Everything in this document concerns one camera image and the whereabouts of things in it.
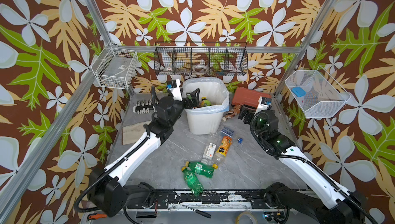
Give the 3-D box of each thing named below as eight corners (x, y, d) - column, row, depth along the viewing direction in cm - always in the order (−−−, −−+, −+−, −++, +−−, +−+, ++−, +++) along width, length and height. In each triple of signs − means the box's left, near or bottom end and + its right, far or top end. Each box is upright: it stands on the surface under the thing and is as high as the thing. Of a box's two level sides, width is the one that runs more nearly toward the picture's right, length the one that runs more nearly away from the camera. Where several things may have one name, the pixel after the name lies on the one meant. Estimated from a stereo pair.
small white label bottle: (200, 162, 87) (200, 159, 84) (207, 144, 94) (208, 141, 91) (209, 165, 86) (210, 163, 83) (216, 147, 93) (216, 144, 90)
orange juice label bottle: (210, 166, 86) (211, 163, 82) (221, 138, 97) (222, 134, 93) (222, 172, 84) (223, 169, 80) (232, 143, 95) (234, 139, 91)
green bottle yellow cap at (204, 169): (184, 173, 84) (183, 170, 80) (187, 161, 88) (186, 158, 84) (216, 179, 82) (217, 176, 78) (217, 167, 86) (218, 163, 82)
